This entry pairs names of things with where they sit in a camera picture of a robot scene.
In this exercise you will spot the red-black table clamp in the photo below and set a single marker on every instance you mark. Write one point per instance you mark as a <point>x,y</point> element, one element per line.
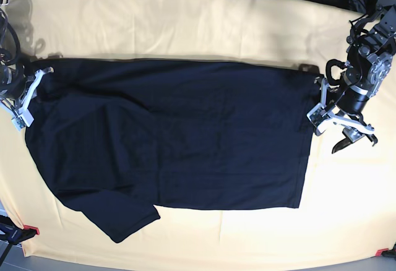
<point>387,253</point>
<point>13,235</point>

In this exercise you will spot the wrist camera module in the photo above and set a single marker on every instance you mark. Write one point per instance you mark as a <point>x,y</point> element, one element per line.
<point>22,120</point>
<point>318,118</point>

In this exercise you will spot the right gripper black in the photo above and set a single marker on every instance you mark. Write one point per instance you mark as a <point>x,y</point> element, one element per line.
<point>15,85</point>

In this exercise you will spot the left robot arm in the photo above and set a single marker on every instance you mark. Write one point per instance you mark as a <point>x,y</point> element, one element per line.
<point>369,58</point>

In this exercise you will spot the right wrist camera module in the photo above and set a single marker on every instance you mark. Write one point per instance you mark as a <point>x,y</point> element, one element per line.
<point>22,120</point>

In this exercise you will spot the dark navy T-shirt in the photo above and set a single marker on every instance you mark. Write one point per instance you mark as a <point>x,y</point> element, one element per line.
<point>115,140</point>

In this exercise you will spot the left red-black table clamp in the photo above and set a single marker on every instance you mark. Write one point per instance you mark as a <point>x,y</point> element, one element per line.
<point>13,235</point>

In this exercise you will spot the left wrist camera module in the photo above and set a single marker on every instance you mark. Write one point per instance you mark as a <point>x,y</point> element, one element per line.
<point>318,118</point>

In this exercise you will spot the right red-black table clamp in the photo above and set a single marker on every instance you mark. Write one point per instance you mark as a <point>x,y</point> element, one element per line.
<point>387,253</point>

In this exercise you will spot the yellow table cloth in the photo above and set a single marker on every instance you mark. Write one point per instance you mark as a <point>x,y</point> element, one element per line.
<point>347,211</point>

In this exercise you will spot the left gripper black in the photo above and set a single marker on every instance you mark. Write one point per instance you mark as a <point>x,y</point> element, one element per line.
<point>351,102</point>

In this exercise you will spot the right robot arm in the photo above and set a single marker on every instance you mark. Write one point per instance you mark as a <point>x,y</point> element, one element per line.
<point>11,53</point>

